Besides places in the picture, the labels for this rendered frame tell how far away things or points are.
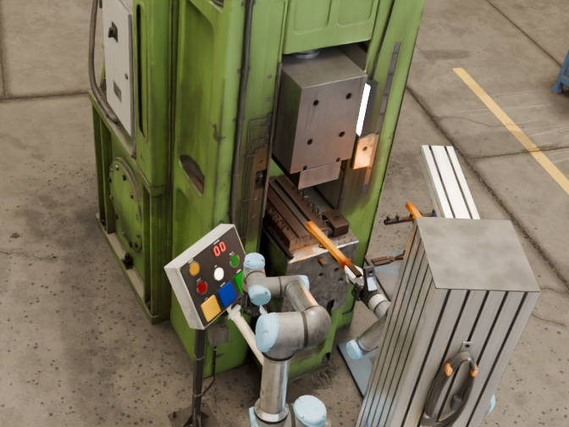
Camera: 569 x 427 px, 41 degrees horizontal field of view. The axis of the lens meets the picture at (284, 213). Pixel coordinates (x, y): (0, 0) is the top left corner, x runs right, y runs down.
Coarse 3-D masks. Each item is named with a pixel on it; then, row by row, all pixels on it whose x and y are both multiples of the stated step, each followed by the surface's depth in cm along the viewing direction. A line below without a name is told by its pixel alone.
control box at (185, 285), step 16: (208, 240) 299; (224, 240) 302; (192, 256) 289; (208, 256) 295; (224, 256) 302; (240, 256) 309; (176, 272) 285; (208, 272) 295; (224, 272) 302; (176, 288) 290; (192, 288) 289; (208, 288) 295; (192, 304) 289; (192, 320) 295
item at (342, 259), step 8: (312, 224) 340; (312, 232) 338; (320, 232) 336; (320, 240) 333; (328, 240) 332; (328, 248) 329; (336, 248) 327; (336, 256) 324; (344, 256) 323; (344, 264) 320; (352, 264) 319; (352, 272) 315; (360, 272) 315
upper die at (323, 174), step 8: (336, 160) 318; (280, 168) 325; (304, 168) 312; (312, 168) 313; (320, 168) 315; (328, 168) 317; (336, 168) 320; (288, 176) 321; (296, 176) 314; (304, 176) 313; (312, 176) 316; (320, 176) 318; (328, 176) 320; (336, 176) 323; (296, 184) 316; (304, 184) 316; (312, 184) 319
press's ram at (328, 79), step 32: (288, 64) 295; (320, 64) 297; (352, 64) 300; (288, 96) 293; (320, 96) 289; (352, 96) 298; (288, 128) 299; (320, 128) 300; (352, 128) 310; (288, 160) 306; (320, 160) 312
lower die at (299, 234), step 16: (272, 176) 366; (272, 192) 358; (288, 192) 357; (288, 208) 350; (304, 208) 351; (272, 224) 347; (288, 224) 342; (304, 224) 341; (320, 224) 344; (288, 240) 336; (304, 240) 339
